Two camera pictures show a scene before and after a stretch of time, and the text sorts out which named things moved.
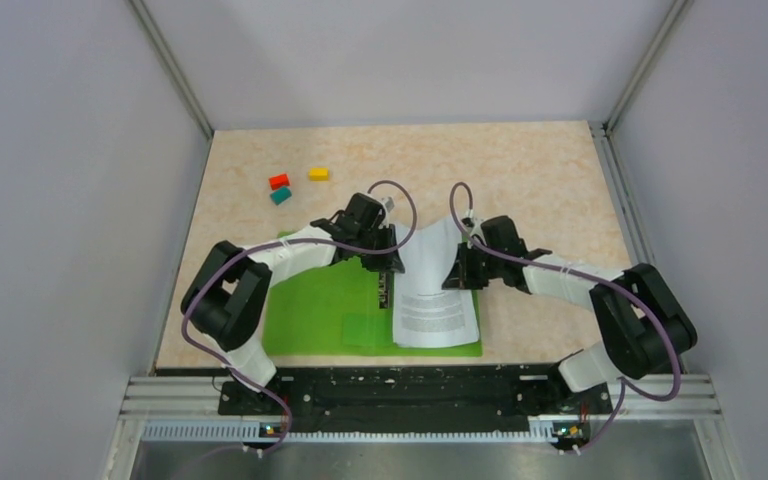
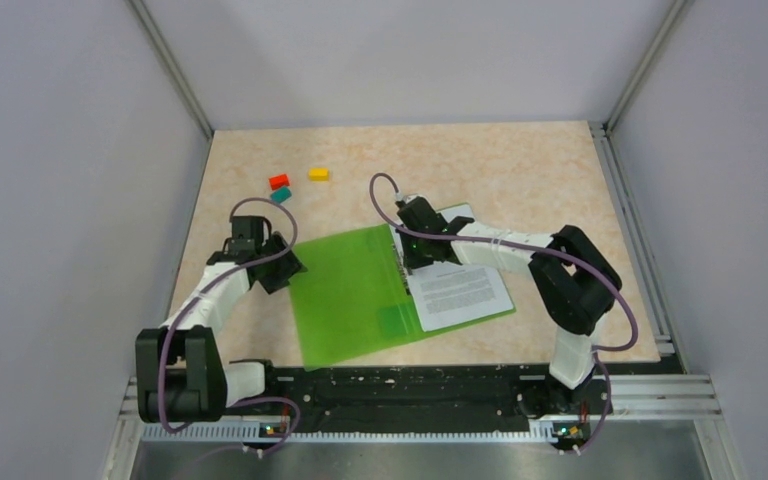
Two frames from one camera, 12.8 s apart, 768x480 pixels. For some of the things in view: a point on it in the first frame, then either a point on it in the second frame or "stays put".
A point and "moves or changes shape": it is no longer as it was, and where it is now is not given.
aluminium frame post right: [674, 17] stays put
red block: [279, 181] stays put
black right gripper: [461, 278] -> [413, 261]
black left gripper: [390, 262] -> [289, 264]
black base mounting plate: [413, 400] stays put
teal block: [280, 195] stays put
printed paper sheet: [426, 314] moves or changes shape
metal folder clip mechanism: [384, 290] -> [402, 270]
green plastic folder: [333, 308] moves or changes shape
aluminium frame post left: [161, 48] stays put
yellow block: [319, 174] stays put
